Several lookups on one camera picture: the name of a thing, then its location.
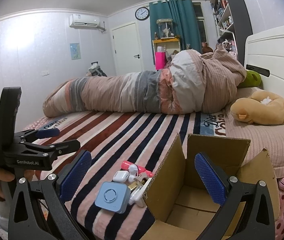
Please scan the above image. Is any white air conditioner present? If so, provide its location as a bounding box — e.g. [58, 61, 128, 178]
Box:
[69, 14, 106, 33]

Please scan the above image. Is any small wall poster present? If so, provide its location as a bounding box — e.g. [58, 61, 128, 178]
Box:
[69, 43, 81, 60]

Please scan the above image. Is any white small gadget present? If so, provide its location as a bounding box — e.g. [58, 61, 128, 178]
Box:
[128, 170, 153, 207]

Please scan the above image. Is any white door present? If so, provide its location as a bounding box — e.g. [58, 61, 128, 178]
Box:
[112, 22, 144, 75]

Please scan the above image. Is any teal curtain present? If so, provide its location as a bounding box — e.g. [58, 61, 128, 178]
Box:
[149, 0, 202, 52]

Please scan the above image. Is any bright pink bag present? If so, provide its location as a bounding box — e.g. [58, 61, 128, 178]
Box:
[155, 52, 167, 70]

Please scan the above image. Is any rolled striped duvet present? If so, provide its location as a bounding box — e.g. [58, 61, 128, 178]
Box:
[43, 46, 247, 118]

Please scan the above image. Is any dark bookshelf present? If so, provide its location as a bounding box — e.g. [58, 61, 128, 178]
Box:
[210, 0, 253, 64]

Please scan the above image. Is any striped fleece blanket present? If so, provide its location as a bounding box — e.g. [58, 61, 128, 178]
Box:
[29, 111, 226, 239]

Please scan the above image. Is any tan plush toy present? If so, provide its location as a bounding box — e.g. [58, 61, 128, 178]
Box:
[230, 89, 284, 125]

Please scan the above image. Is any white earbuds case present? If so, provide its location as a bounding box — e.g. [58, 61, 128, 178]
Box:
[112, 170, 130, 183]

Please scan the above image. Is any green plush toy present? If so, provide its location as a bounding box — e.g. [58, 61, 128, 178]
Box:
[237, 70, 262, 88]

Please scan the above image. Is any pink quilted pillow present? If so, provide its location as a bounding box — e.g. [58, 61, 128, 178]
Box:
[223, 87, 284, 178]

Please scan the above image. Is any brown cardboard box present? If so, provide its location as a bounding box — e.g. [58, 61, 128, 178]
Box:
[143, 134, 280, 239]

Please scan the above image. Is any pink tube toy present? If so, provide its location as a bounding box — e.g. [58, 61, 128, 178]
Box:
[121, 160, 153, 178]

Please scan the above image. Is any round wall clock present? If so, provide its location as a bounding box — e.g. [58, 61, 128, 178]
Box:
[134, 7, 150, 21]

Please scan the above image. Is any blue square speaker device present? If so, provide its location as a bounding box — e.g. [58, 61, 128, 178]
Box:
[94, 181, 131, 214]

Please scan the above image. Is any glass display case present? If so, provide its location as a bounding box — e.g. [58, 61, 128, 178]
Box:
[156, 18, 175, 39]

